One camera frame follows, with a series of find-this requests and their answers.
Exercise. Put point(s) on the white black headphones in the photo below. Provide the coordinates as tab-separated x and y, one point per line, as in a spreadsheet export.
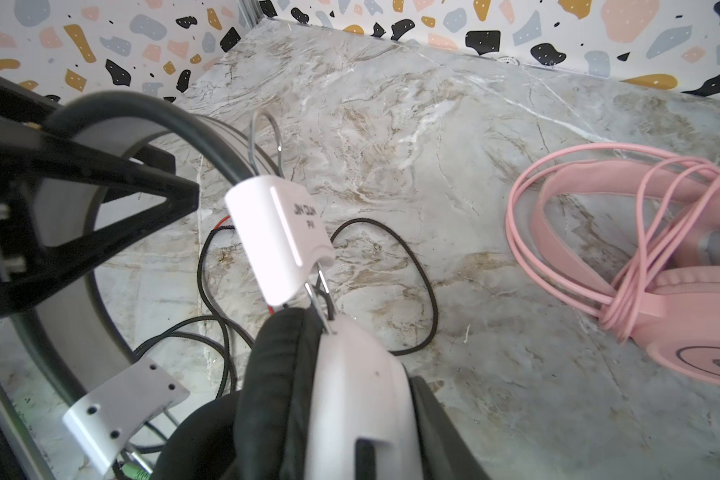
322	398

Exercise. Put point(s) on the pink headphones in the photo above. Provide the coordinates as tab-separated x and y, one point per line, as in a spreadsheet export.
666	298

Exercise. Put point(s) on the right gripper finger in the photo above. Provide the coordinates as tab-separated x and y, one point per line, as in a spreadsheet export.
444	453

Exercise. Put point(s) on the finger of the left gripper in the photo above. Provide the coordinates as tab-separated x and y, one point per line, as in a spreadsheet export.
78	184

